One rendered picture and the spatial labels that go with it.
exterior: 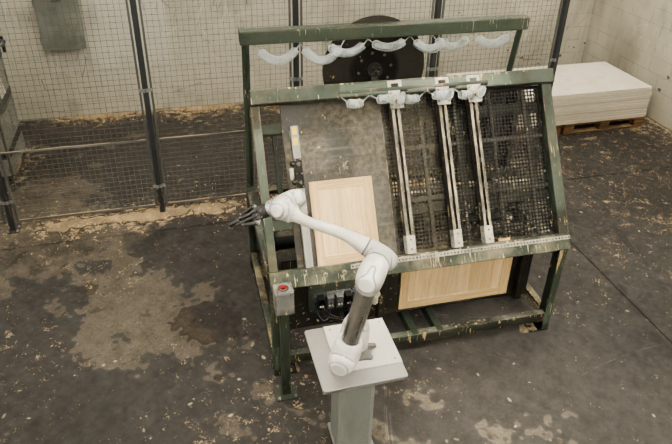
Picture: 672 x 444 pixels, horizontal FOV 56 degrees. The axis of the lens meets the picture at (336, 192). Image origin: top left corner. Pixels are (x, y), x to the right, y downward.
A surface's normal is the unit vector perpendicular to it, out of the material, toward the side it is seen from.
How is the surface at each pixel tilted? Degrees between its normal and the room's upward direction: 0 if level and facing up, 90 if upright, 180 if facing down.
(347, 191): 57
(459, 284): 90
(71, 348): 0
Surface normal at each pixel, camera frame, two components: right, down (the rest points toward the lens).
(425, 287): 0.24, 0.50
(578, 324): 0.02, -0.86
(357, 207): 0.22, -0.04
